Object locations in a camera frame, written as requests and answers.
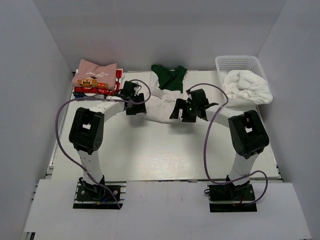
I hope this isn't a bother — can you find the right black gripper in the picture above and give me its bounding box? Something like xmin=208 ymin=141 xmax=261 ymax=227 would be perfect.
xmin=170 ymin=98 xmax=199 ymax=123

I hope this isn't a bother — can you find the white and green raglan t-shirt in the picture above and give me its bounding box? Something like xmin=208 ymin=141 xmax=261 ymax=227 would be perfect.
xmin=144 ymin=64 xmax=187 ymax=125

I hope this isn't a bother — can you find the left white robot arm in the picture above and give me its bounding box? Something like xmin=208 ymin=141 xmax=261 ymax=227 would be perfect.
xmin=69 ymin=80 xmax=147 ymax=200

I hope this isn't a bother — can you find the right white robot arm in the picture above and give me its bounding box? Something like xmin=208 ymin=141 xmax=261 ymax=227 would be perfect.
xmin=169 ymin=89 xmax=270 ymax=200

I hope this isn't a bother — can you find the folded red t-shirt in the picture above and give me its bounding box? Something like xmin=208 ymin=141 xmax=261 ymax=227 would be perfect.
xmin=73 ymin=68 xmax=124 ymax=96

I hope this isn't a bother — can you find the white plastic basket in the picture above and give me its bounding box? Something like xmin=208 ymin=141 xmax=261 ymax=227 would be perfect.
xmin=215 ymin=55 xmax=273 ymax=108

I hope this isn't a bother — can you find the folded pink t-shirt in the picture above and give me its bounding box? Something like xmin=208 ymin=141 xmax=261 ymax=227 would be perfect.
xmin=71 ymin=59 xmax=118 ymax=88

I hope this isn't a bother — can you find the folded blue white t-shirt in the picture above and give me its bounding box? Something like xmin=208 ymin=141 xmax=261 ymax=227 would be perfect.
xmin=72 ymin=91 xmax=110 ymax=99

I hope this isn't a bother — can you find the crumpled white t-shirt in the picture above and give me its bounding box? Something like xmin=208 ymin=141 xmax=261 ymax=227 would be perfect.
xmin=222 ymin=70 xmax=273 ymax=107

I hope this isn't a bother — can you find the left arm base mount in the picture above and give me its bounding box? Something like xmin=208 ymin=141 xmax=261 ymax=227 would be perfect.
xmin=73 ymin=182 xmax=127 ymax=210

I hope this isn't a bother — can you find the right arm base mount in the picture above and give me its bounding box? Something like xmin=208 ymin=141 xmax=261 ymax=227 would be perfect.
xmin=204 ymin=184 xmax=258 ymax=213

